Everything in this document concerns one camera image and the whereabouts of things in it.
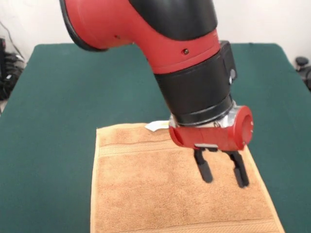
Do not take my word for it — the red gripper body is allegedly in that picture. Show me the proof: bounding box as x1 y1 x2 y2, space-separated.
169 105 254 152

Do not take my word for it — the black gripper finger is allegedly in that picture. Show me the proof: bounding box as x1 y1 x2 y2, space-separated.
193 148 214 183
227 150 250 189

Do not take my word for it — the tan terry towel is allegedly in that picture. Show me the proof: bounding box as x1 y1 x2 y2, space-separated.
90 120 285 233

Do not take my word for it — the dark green tablecloth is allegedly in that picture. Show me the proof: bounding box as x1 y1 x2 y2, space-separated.
0 43 311 233

